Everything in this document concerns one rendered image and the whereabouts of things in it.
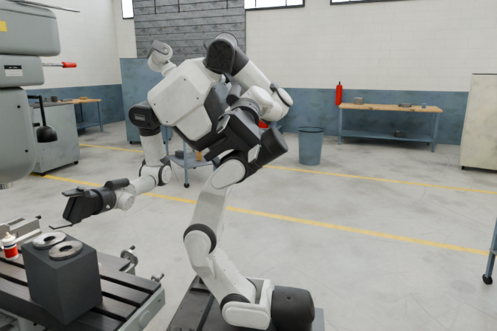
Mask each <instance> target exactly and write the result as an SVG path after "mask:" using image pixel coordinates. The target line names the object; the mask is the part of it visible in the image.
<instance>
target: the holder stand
mask: <svg viewBox="0 0 497 331"><path fill-rule="evenodd" d="M21 253H22V257H23V261H24V269H25V273H26V277H27V283H28V288H29V292H30V297H32V298H33V299H34V300H35V301H37V302H38V303H39V304H40V305H41V306H42V307H43V308H44V309H46V310H47V311H48V312H49V313H51V314H52V315H53V316H55V317H56V318H57V319H58V320H59V321H60V322H61V323H62V324H64V325H67V324H68V323H70V322H71V321H73V320H75V319H76V318H78V317H79V316H81V315H83V314H84V313H85V312H87V311H88V310H90V309H92V308H93V307H95V306H96V305H98V304H100V303H101V302H102V301H103V296H102V290H101V280H100V273H99V268H98V257H97V250H96V249H95V248H92V247H91V246H89V245H87V244H85V243H83V242H81V241H80V240H78V239H76V238H74V237H72V236H70V235H69V234H67V233H65V232H63V231H60V230H59V231H56V232H50V233H46V234H43V235H40V236H38V237H37V238H35V239H34V240H33V241H31V242H28V243H26V244H24V245H21Z"/></svg>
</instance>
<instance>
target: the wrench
mask: <svg viewBox="0 0 497 331"><path fill-rule="evenodd" d="M6 1H14V2H18V3H19V2H21V3H25V4H32V5H36V6H41V7H48V8H53V9H58V10H66V11H70V12H74V13H79V12H80V10H74V9H70V8H66V7H58V6H54V5H49V4H42V3H38V2H34V1H26V0H6Z"/></svg>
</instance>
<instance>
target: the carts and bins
mask: <svg viewBox="0 0 497 331"><path fill-rule="evenodd" d="M167 127H169V128H171V126H164V128H165V139H166V155H167V156H168V157H169V159H170V160H172V161H173V162H175V163H177V164H178V165H179V166H181V167H182V168H184V171H185V183H184V187H185V188H188V187H189V183H188V174H187V169H189V168H193V169H196V168H197V167H201V166H208V165H212V164H213V163H212V161H209V162H206V160H205V159H204V157H203V152H202V151H201V152H199V151H196V152H195V150H194V149H192V151H191V152H186V142H185V141H184V140H183V151H181V150H177V151H175V154H171V155H169V147H168V135H167ZM297 130H298V145H299V163H300V164H302V165H305V166H317V165H319V164H320V158H321V151H322V140H323V134H324V131H325V130H324V129H322V128H319V127H300V128H298V129H297ZM215 170H216V167H215V166H214V164H213V171H215ZM489 251H490V253H489V257H488V261H487V267H486V271H485V274H483V276H482V279H483V282H484V283H485V284H492V283H493V279H492V277H491V276H492V273H493V266H494V263H495V259H496V256H497V217H496V224H495V228H494V232H493V238H492V242H491V246H490V248H489Z"/></svg>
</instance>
